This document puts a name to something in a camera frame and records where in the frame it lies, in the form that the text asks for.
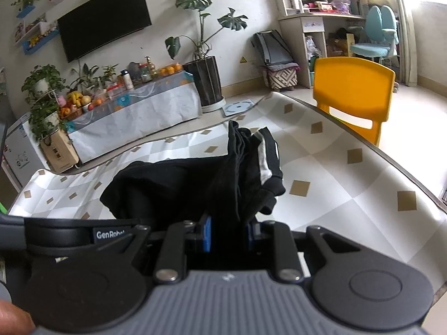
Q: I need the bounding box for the person's left hand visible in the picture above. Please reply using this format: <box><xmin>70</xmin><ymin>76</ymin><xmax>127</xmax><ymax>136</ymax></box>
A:
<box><xmin>0</xmin><ymin>301</ymin><xmax>36</xmax><ymax>335</ymax></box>

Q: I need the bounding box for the monstera plant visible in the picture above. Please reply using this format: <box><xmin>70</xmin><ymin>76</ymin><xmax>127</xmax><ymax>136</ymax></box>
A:
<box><xmin>165</xmin><ymin>0</ymin><xmax>249</xmax><ymax>64</ymax></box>

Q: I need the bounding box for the leafy potted plant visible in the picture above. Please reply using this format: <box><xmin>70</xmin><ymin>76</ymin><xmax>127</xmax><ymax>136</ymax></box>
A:
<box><xmin>69</xmin><ymin>63</ymin><xmax>120</xmax><ymax>95</ymax></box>

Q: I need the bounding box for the small plant on blue shelf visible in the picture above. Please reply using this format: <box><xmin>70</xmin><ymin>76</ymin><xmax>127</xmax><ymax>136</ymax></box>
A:
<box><xmin>10</xmin><ymin>0</ymin><xmax>41</xmax><ymax>19</ymax></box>

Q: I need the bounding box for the blue wall shelf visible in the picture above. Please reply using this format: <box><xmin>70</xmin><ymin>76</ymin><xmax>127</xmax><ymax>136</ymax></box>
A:
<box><xmin>14</xmin><ymin>21</ymin><xmax>61</xmax><ymax>56</ymax></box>

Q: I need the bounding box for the round blue white disc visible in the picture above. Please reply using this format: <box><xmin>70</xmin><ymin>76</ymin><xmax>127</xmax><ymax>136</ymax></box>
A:
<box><xmin>222</xmin><ymin>99</ymin><xmax>256</xmax><ymax>116</ymax></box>

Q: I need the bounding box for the teal chair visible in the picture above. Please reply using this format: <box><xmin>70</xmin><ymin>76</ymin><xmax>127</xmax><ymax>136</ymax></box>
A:
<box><xmin>350</xmin><ymin>4</ymin><xmax>401</xmax><ymax>68</ymax></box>

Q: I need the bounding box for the cardboard box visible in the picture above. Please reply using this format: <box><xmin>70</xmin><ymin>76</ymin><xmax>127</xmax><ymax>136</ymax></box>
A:
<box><xmin>40</xmin><ymin>131</ymin><xmax>80</xmax><ymax>174</ymax></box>

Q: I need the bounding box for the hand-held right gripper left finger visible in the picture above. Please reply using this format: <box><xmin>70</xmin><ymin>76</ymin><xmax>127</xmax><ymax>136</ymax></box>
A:
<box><xmin>94</xmin><ymin>216</ymin><xmax>213</xmax><ymax>283</ymax></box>

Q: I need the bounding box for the fruit basket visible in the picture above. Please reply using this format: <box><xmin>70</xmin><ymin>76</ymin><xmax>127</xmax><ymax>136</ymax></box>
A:
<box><xmin>57</xmin><ymin>91</ymin><xmax>105</xmax><ymax>120</ymax></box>

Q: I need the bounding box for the patterned woven basket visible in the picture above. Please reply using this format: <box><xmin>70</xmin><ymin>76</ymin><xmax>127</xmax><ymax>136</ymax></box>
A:
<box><xmin>263</xmin><ymin>66</ymin><xmax>300</xmax><ymax>90</ymax></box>

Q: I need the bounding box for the hanging green potted plant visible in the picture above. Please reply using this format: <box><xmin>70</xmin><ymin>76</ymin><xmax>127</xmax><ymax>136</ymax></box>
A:
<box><xmin>30</xmin><ymin>101</ymin><xmax>66</xmax><ymax>141</ymax></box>
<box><xmin>22</xmin><ymin>64</ymin><xmax>69</xmax><ymax>104</ymax></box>

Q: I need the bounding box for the pile of oranges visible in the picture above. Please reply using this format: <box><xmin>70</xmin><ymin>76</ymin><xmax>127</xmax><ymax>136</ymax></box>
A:
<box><xmin>159</xmin><ymin>63</ymin><xmax>184</xmax><ymax>77</ymax></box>

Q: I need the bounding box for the black wall television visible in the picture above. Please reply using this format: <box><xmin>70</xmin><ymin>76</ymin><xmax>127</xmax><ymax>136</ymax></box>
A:
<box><xmin>57</xmin><ymin>0</ymin><xmax>153</xmax><ymax>63</ymax></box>

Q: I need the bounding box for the yellow chair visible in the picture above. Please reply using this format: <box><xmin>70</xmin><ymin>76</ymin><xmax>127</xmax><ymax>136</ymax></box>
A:
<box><xmin>312</xmin><ymin>57</ymin><xmax>396</xmax><ymax>147</ymax></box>

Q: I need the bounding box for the white shelf unit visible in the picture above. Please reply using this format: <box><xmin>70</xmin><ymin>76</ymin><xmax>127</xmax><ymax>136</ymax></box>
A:
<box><xmin>273</xmin><ymin>0</ymin><xmax>368</xmax><ymax>88</ymax></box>

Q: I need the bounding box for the grey backpack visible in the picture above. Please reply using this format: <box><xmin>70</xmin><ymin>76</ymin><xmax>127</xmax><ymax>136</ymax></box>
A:
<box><xmin>251</xmin><ymin>30</ymin><xmax>301</xmax><ymax>71</ymax></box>

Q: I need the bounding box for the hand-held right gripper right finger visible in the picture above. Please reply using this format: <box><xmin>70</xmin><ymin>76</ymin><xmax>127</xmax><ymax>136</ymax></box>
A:
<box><xmin>245</xmin><ymin>221</ymin><xmax>362</xmax><ymax>283</ymax></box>

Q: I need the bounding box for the beige curtain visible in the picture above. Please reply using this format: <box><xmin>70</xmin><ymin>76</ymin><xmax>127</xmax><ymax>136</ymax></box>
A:
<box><xmin>384</xmin><ymin>0</ymin><xmax>421</xmax><ymax>87</ymax></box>

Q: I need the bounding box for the black t-shirt red print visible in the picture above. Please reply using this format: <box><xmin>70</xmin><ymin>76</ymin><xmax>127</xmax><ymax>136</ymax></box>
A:
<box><xmin>100</xmin><ymin>159</ymin><xmax>229</xmax><ymax>224</ymax></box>

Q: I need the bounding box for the low table marble cover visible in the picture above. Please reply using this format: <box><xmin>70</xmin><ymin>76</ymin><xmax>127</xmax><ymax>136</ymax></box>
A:
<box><xmin>65</xmin><ymin>71</ymin><xmax>204</xmax><ymax>164</ymax></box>

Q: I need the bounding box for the grey checkered tablecloth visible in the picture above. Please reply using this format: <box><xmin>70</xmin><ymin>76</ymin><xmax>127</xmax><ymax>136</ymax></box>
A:
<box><xmin>7</xmin><ymin>91</ymin><xmax>447</xmax><ymax>287</ymax></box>

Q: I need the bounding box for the white bottle dark cap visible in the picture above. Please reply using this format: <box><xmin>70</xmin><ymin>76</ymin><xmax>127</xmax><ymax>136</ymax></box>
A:
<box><xmin>120</xmin><ymin>70</ymin><xmax>135</xmax><ymax>90</ymax></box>

